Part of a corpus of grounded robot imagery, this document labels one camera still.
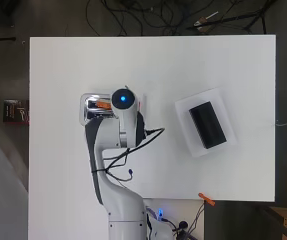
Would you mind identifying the bread slice with orange crust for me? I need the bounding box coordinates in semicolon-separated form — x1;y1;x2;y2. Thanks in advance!
96;99;113;111

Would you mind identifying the white flat box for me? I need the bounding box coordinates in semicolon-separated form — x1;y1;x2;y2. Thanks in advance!
174;87;239;158

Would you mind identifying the black slotted block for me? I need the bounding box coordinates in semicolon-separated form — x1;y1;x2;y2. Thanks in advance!
188;101;228;150

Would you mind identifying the orange clamp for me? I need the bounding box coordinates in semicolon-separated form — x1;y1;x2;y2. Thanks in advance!
197;192;216;207

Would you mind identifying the black box with red print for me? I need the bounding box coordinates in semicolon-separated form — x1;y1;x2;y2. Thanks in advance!
2;99;30;124

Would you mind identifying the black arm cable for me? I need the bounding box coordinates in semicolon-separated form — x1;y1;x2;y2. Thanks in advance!
91;127;166;183

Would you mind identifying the black floor cable bundle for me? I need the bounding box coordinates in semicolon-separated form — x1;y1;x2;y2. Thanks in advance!
85;0;279;37

